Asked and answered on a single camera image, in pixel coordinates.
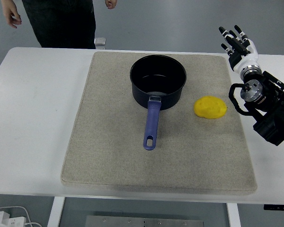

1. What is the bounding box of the person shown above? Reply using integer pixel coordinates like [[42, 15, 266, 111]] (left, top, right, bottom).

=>
[[22, 0, 97, 50]]

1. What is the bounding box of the small metal floor box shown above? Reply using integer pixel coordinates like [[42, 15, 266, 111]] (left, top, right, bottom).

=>
[[94, 37, 107, 50]]

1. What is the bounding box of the dark blue pot with handle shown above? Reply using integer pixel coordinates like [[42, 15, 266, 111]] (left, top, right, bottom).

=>
[[129, 54, 187, 151]]

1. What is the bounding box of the white power strip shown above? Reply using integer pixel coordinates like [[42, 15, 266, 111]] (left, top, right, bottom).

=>
[[0, 211, 27, 227]]

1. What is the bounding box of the person's left hand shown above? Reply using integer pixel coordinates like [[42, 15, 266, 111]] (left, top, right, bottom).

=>
[[105, 0, 118, 10]]

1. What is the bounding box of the white table leg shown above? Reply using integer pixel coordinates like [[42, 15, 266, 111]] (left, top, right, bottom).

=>
[[226, 202, 241, 227], [47, 196, 66, 227]]

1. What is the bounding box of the beige fabric mat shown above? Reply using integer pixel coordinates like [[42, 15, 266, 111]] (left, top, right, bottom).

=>
[[61, 51, 258, 196]]

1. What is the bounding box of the white cable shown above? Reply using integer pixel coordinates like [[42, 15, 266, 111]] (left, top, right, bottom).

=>
[[0, 205, 42, 227]]

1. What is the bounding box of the person's right hand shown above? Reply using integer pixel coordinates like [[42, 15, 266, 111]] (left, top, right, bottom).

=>
[[1, 0, 22, 29]]

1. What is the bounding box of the person's hand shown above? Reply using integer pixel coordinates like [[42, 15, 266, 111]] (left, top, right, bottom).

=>
[[1, 0, 22, 29], [105, 0, 118, 10]]

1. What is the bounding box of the grey metal plate with screws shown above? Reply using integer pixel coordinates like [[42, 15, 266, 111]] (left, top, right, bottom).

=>
[[85, 215, 205, 227]]

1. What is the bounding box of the yellow potato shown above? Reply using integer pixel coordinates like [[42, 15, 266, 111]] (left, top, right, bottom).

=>
[[194, 95, 228, 119]]

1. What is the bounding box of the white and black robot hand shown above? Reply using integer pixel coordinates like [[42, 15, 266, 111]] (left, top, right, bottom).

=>
[[218, 25, 260, 73]]

